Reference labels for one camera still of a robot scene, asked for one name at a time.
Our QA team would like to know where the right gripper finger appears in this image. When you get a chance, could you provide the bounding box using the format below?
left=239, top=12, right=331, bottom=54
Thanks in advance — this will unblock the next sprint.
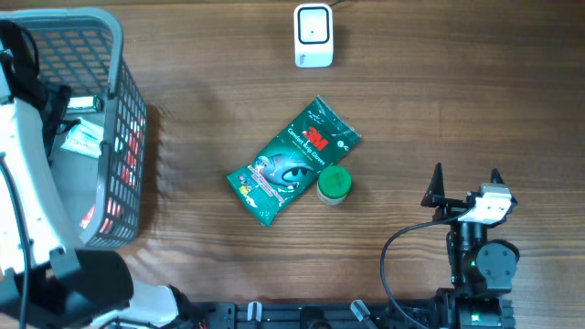
left=491, top=168, right=517, bottom=206
left=420, top=163, right=445, bottom=207

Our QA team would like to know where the light blue tissue packet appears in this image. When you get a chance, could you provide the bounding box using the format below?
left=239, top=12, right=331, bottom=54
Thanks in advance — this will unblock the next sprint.
left=61, top=117, right=104, bottom=159

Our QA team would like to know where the green lidded jar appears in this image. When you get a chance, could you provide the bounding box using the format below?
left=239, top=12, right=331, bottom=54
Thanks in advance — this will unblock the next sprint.
left=316, top=165, right=352, bottom=206

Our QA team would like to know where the green 3M gloves packet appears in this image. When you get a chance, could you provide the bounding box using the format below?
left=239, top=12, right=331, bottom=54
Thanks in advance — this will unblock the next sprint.
left=227, top=97, right=361, bottom=227

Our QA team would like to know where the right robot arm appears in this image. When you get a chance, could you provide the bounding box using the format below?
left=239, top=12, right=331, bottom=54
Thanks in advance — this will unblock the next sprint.
left=420, top=164, right=520, bottom=329

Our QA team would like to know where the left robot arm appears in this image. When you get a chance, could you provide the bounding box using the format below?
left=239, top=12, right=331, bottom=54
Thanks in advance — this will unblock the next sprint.
left=1, top=8, right=192, bottom=328

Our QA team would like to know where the grey plastic shopping basket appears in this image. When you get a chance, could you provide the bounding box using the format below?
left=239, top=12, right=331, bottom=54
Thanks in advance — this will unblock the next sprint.
left=1, top=7, right=148, bottom=249

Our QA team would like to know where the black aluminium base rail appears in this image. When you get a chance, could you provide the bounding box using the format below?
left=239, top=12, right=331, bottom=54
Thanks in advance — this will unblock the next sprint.
left=182, top=300, right=516, bottom=329

